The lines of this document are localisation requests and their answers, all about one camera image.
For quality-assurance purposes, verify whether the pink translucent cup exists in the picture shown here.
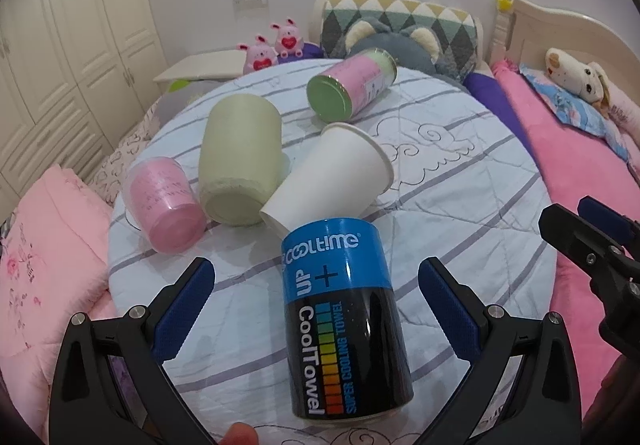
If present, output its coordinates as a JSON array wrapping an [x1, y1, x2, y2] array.
[[122, 157, 206, 254]]

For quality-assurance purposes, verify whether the pale green cup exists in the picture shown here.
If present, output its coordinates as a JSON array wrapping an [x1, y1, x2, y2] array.
[[198, 94, 283, 226]]

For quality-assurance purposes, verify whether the white paper cup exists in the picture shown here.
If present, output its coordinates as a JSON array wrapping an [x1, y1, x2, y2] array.
[[260, 122, 394, 238]]

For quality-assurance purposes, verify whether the fingertip at bottom edge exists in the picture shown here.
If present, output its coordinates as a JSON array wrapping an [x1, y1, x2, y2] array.
[[219, 422, 259, 445]]

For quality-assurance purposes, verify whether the pink bed blanket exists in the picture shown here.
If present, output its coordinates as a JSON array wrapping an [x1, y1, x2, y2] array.
[[491, 60, 639, 411]]

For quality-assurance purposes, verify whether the blue floral pillow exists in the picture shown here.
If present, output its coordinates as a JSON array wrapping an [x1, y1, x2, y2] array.
[[518, 64, 629, 162]]

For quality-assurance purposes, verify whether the pink folded quilt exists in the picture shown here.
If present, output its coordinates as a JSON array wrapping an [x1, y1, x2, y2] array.
[[1, 165, 116, 439]]

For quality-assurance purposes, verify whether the round table striped cloth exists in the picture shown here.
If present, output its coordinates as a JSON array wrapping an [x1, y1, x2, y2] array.
[[108, 68, 556, 444]]

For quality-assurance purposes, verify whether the white dog plush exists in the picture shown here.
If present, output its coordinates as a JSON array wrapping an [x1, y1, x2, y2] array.
[[544, 48, 608, 105]]

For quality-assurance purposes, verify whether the blue black CoolTowel can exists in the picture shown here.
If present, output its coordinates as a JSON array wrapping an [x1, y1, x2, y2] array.
[[281, 218, 413, 421]]

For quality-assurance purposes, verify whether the cream bed headboard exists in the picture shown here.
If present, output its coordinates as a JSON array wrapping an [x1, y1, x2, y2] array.
[[487, 0, 639, 102]]

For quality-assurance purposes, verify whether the diamond pattern pillow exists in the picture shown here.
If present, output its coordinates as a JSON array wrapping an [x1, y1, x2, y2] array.
[[308, 0, 483, 82]]

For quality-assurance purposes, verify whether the grey bear plush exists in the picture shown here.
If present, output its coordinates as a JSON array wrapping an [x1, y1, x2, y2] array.
[[345, 17, 445, 75]]

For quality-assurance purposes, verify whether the pink can green lid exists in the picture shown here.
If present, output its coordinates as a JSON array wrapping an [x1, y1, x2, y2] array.
[[306, 48, 397, 124]]

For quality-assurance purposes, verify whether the cream wardrobe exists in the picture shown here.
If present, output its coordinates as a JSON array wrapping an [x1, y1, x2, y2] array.
[[1, 0, 167, 217]]

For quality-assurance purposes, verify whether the white small side table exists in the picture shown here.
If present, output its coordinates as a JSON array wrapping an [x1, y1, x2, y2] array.
[[153, 50, 245, 83]]

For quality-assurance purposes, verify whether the left pink bunny plush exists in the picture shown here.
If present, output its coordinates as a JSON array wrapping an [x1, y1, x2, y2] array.
[[236, 34, 279, 75]]

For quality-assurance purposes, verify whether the pink bunny plush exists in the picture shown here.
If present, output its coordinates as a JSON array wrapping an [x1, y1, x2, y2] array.
[[270, 17, 305, 58], [236, 34, 279, 75]]

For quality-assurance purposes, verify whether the right pink bunny plush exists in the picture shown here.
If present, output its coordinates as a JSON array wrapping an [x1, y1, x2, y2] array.
[[270, 17, 305, 58]]

